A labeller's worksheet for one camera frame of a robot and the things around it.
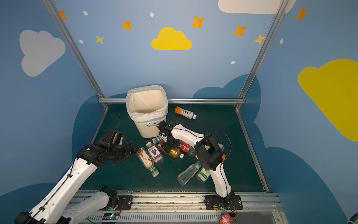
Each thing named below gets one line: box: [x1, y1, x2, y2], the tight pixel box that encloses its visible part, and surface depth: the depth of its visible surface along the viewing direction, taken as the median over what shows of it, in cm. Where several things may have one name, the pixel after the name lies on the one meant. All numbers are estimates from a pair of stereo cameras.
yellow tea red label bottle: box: [167, 147, 185, 160], surface depth 90 cm
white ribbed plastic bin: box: [125, 84, 169, 139], surface depth 93 cm
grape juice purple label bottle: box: [145, 141, 165, 164], surface depth 92 cm
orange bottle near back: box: [174, 105, 197, 120], surface depth 114 cm
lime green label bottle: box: [196, 166, 211, 183], surface depth 83 cm
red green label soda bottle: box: [178, 140, 196, 157], surface depth 93 cm
